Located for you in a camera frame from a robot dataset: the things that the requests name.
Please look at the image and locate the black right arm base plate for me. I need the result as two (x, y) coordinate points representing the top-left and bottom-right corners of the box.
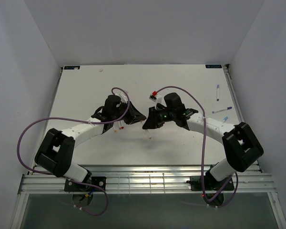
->
(186, 176), (235, 191)

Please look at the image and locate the blue table sticker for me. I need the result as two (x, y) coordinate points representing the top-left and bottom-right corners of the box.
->
(205, 64), (222, 69)
(63, 65), (80, 70)

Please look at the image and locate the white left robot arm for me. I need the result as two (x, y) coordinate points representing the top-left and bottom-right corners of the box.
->
(34, 95), (146, 191)

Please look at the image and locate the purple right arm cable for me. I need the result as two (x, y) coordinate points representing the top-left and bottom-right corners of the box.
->
(152, 85), (239, 208)

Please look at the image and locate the thin purple pen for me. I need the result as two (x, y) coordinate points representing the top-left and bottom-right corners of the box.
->
(212, 106), (233, 114)

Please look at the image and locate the purple capped white marker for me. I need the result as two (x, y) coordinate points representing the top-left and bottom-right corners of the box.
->
(216, 84), (220, 102)

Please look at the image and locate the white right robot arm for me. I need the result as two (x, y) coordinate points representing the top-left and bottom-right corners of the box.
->
(143, 92), (264, 189)

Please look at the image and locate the left blue table sticker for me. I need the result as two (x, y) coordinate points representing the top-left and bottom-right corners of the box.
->
(63, 65), (80, 70)

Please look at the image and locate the yellow capped white marker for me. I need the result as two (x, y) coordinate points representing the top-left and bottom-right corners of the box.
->
(112, 123), (117, 133)

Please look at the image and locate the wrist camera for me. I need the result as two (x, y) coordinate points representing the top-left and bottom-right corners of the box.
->
(118, 91), (128, 101)
(149, 91), (162, 107)

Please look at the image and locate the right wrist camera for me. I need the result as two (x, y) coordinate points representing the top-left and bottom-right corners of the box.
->
(149, 91), (162, 107)

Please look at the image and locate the aluminium front rail frame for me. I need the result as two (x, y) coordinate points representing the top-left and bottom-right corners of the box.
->
(19, 164), (276, 194)

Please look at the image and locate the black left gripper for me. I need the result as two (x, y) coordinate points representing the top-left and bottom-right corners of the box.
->
(112, 101), (146, 125)

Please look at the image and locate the red white marker body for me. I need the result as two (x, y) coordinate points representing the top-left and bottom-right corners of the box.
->
(120, 120), (124, 130)

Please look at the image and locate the right blue table sticker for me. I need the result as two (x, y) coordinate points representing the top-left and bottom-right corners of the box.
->
(205, 64), (222, 69)

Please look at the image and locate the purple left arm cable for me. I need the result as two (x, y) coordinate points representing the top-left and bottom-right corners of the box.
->
(16, 87), (131, 217)

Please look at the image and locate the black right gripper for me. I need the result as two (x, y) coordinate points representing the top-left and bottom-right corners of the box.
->
(143, 105), (175, 129)

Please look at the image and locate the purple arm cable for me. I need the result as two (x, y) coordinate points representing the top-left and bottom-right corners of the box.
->
(16, 87), (131, 217)
(152, 85), (239, 208)

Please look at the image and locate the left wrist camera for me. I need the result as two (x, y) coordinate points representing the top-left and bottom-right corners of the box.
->
(118, 91), (128, 101)

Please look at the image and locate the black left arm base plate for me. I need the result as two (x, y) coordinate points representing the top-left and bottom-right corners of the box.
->
(63, 176), (107, 193)

